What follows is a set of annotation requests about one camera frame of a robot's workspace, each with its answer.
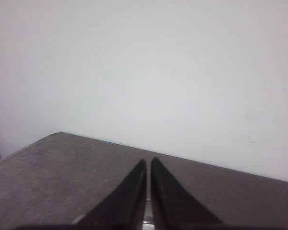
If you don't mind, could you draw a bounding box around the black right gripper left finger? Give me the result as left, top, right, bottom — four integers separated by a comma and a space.
17, 159, 147, 230

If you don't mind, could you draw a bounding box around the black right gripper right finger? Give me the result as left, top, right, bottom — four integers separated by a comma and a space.
151, 157, 286, 230

